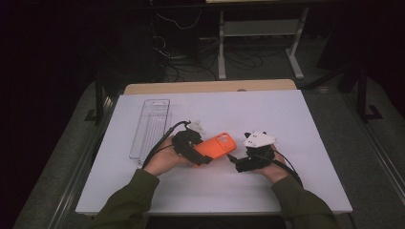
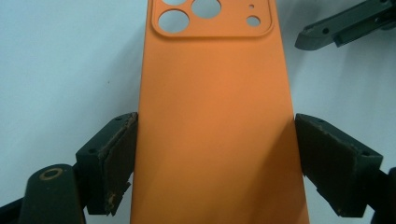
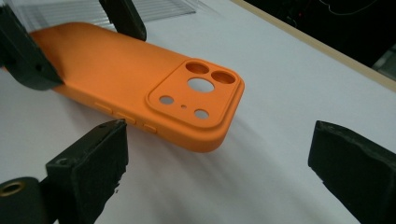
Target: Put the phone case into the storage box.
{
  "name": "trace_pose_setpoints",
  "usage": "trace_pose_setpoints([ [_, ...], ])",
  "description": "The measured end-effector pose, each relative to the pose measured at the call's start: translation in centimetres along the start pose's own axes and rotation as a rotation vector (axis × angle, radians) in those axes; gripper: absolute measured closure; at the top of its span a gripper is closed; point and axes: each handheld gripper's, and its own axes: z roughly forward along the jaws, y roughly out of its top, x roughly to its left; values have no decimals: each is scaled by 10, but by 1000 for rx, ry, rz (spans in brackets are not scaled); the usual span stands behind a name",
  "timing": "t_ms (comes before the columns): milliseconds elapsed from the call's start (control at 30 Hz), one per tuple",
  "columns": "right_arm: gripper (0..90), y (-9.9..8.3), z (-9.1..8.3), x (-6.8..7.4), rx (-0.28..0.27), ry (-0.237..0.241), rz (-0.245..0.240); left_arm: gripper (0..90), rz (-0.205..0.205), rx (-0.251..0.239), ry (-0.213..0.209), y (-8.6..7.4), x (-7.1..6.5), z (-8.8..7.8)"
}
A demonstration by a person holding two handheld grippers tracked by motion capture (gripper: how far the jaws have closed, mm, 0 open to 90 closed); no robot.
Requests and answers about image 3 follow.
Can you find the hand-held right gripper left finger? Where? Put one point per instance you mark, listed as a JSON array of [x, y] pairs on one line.
[[90, 171]]

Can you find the wooden table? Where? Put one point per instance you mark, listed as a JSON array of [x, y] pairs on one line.
[[327, 49]]

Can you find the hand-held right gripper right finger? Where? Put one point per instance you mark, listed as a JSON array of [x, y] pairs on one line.
[[358, 168]]

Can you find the orange phone case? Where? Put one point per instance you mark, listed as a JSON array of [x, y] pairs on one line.
[[109, 65]]

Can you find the white table cover board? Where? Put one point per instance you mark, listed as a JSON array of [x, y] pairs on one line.
[[280, 87]]

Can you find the clear plastic package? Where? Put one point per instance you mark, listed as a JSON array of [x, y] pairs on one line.
[[165, 11]]

